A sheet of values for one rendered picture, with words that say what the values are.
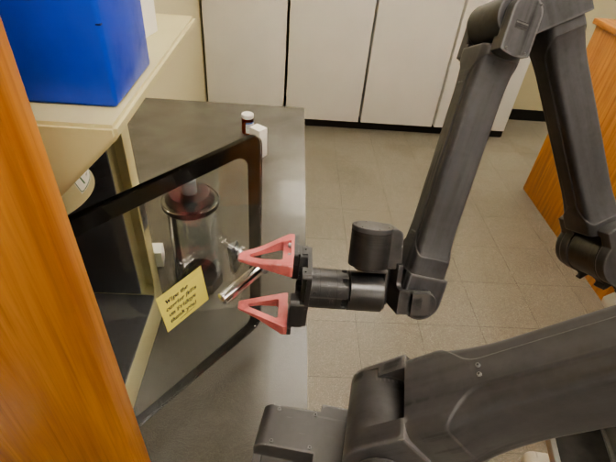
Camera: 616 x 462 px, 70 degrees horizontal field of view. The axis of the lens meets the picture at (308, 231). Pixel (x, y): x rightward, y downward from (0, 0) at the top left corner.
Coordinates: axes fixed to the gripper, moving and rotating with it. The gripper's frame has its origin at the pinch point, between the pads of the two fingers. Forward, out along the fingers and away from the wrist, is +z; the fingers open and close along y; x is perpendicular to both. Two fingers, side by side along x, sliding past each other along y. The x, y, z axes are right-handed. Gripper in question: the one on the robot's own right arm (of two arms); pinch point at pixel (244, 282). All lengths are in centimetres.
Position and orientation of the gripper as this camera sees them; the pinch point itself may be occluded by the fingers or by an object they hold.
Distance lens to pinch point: 63.8
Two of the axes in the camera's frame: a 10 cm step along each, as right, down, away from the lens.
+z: -9.9, -0.8, -0.7
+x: 0.0, 6.2, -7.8
